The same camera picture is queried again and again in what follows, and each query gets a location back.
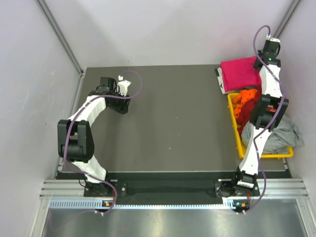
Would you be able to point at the left aluminium corner post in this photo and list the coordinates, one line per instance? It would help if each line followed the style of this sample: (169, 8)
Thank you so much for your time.
(59, 34)

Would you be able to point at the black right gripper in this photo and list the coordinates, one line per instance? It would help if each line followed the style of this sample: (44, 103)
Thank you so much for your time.
(255, 63)

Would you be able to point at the aluminium frame rail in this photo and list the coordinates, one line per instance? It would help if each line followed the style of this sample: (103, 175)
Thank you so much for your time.
(275, 189)

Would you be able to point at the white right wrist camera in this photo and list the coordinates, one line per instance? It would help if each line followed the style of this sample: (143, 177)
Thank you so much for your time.
(270, 38)

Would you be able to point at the orange t shirt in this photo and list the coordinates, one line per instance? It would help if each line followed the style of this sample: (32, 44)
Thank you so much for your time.
(243, 97)

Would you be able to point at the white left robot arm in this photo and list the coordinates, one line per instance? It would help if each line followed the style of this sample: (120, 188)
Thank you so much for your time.
(74, 135)

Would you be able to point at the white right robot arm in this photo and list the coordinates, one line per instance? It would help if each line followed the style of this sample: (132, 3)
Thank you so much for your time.
(264, 118)

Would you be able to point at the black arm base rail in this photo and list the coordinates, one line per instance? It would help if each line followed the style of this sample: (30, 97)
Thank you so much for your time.
(172, 187)

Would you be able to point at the pink t shirt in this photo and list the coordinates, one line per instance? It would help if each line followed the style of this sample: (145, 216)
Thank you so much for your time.
(239, 73)

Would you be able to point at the right aluminium corner post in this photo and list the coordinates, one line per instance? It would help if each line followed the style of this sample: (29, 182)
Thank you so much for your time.
(287, 17)

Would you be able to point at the folded dark grey t shirt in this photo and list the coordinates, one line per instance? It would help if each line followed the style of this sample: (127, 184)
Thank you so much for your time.
(250, 87)

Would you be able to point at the dark red t shirt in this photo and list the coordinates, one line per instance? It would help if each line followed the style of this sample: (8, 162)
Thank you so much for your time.
(246, 111)

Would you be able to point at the slotted grey cable duct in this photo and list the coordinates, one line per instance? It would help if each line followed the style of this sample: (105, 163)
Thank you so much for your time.
(99, 204)

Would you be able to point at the aluminium corner post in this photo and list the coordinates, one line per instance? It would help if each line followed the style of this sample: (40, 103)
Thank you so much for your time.
(287, 17)
(59, 34)

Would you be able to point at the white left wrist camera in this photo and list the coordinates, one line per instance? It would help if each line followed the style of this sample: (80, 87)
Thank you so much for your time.
(122, 86)

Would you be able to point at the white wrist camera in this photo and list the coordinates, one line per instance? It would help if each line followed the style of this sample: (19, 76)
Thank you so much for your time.
(122, 86)
(270, 38)

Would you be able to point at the light grey t shirt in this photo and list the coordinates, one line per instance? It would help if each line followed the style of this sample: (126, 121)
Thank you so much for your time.
(286, 134)

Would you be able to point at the yellow plastic bin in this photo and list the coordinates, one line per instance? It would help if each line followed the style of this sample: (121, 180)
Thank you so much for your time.
(241, 148)

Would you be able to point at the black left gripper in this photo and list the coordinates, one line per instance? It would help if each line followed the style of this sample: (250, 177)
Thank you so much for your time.
(122, 108)

